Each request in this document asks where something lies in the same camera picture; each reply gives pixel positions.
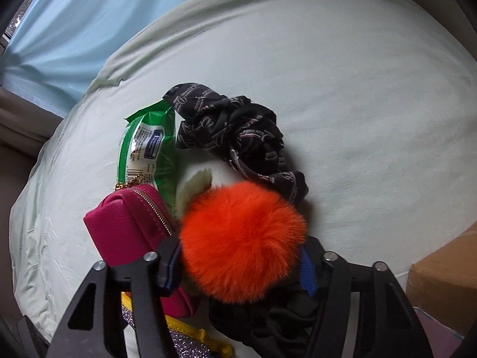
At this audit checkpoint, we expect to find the orange fluffy pompom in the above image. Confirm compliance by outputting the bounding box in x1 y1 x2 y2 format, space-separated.
179 181 309 304

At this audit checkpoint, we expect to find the light blue curtain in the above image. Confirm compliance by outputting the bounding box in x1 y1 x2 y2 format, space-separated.
0 0 232 117

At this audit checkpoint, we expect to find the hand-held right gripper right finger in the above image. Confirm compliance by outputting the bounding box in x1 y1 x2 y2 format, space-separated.
298 236 435 358

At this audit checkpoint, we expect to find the pale green bed sheet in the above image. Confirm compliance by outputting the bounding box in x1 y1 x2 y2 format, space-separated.
8 0 477 344

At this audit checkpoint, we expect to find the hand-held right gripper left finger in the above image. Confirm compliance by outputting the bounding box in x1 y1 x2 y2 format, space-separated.
49 234 184 358

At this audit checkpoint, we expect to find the black cloth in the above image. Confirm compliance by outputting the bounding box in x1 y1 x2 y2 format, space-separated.
208 281 329 358

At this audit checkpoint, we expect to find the cardboard box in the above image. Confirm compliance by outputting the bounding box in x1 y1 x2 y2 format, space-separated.
405 221 477 338

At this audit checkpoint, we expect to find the pink zippered pouch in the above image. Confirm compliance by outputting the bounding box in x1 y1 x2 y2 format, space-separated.
83 184 188 318

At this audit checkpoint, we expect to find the green wet wipes packet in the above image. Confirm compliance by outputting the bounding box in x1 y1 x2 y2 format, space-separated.
118 99 179 220

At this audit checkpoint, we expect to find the silver glitter pouch yellow trim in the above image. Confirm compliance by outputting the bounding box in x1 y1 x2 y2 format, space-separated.
120 291 235 358

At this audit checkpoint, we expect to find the black patterned scrunchie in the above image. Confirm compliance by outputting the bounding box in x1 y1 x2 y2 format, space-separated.
163 82 310 206

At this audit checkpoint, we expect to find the pale yellow plush toy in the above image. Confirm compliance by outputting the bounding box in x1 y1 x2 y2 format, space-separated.
175 169 214 219

